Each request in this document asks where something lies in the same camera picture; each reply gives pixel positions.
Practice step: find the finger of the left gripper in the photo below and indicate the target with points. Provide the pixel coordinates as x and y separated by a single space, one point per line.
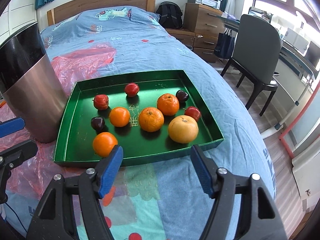
11 126
14 157

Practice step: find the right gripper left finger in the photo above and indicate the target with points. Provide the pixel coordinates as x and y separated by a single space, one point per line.
67 200

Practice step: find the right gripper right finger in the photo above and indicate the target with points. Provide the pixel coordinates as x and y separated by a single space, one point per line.
258 218

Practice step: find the dark plum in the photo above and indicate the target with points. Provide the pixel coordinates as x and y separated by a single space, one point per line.
98 123
182 96

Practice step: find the smooth orange front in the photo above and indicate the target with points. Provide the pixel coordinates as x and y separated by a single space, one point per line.
119 116

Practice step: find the yellow apple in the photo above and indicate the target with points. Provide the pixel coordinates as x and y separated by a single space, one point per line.
183 129

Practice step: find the small red apple top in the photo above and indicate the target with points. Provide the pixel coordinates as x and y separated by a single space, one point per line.
193 112

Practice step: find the mandarin front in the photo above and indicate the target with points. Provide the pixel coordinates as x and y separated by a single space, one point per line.
151 119

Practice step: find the mandarin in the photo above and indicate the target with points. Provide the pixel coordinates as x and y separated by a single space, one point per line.
168 104
151 119

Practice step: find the black steel electric kettle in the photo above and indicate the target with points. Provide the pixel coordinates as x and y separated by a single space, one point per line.
29 84

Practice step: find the pink plastic sheet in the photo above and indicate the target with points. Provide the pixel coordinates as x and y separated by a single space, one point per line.
30 179

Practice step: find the blue patterned bed cover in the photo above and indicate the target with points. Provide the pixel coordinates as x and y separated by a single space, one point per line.
165 199

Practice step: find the white wardrobe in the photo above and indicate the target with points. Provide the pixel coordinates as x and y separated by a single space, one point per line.
17 14

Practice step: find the green metal tray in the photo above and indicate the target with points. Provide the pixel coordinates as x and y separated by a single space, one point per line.
120 101

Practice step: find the dark blue tote bag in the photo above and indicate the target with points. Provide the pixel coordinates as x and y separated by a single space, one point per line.
225 45

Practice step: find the grey chair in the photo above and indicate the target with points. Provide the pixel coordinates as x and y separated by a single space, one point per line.
256 55

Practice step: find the low wooden nightstand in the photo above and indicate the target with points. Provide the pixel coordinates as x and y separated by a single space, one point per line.
200 44

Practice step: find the wooden headboard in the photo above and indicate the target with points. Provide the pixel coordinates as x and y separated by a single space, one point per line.
74 7

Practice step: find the black backpack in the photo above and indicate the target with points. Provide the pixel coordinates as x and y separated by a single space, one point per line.
170 15

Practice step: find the wooden drawer cabinet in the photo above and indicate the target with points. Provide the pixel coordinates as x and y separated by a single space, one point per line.
202 19

